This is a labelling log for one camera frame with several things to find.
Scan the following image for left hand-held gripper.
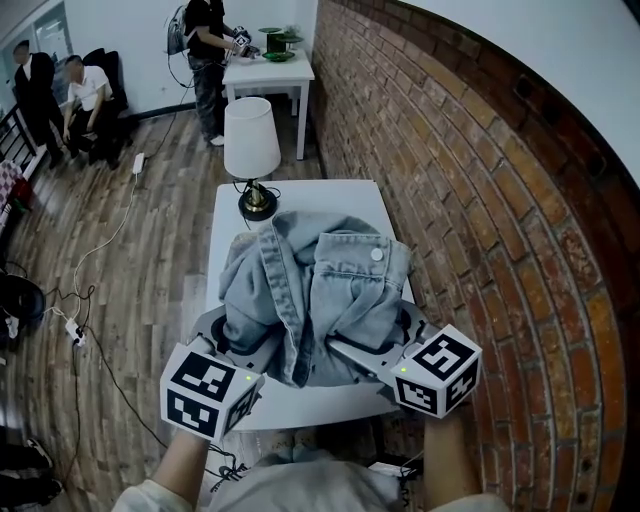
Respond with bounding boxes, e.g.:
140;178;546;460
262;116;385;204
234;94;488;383
159;305;281;442

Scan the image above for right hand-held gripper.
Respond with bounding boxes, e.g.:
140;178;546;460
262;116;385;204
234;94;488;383
325;301;484;419

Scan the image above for light blue denim clothes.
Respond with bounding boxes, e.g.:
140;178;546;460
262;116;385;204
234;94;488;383
218;210;416;389

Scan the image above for person's right forearm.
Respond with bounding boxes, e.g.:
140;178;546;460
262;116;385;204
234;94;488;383
422;407;485;512

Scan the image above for person's left forearm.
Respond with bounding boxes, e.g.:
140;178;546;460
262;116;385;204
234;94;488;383
148;427;217;502

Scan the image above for white power adapter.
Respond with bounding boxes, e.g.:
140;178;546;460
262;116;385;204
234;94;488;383
368;460;422;484

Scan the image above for person's white shirt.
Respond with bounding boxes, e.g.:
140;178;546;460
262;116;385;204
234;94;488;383
110;447;501;512

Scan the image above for white shade brass table lamp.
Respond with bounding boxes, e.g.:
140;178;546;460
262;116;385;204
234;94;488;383
223;96;282;222

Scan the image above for black and white shoe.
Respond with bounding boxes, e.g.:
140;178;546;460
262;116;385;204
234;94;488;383
24;437;55;470

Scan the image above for black round bag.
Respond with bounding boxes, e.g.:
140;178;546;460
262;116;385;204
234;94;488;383
0;272;48;324

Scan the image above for small white table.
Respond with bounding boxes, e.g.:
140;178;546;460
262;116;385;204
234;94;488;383
221;47;316;161

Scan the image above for checkered cloth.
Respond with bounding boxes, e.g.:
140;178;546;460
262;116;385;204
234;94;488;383
0;159;25;214

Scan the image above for black chair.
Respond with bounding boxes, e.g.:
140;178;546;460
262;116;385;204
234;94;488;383
82;48;134;151

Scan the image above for black metal railing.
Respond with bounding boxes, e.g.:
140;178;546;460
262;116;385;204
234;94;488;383
0;105;39;174

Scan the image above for glass window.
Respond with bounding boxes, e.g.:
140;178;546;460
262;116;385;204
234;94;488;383
0;0;75;109

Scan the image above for black floor cable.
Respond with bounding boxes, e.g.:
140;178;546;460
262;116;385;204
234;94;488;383
47;284;169;449

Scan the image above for white power cable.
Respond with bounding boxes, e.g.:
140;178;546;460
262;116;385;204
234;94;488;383
43;172;138;321

